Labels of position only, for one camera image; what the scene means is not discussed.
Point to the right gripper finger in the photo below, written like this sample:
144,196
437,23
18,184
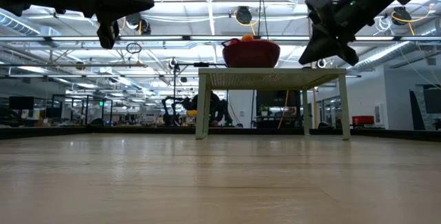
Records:
318,45
330,51

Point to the maroon plastic colander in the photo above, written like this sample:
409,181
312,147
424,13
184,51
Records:
251,56

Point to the yellow orange toy pear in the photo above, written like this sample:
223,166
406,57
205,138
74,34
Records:
247,38

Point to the black background robot arm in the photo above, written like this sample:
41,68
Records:
172,105

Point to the pale green perforated riser table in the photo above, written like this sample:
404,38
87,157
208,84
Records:
275,78

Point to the black computer monitor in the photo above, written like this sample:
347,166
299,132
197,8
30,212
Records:
275,98
20,102

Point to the red storage box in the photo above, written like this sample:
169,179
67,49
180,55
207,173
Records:
362,120

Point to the black display panel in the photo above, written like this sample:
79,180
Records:
432,100

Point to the black aluminium frame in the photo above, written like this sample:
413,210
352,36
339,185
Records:
103,131

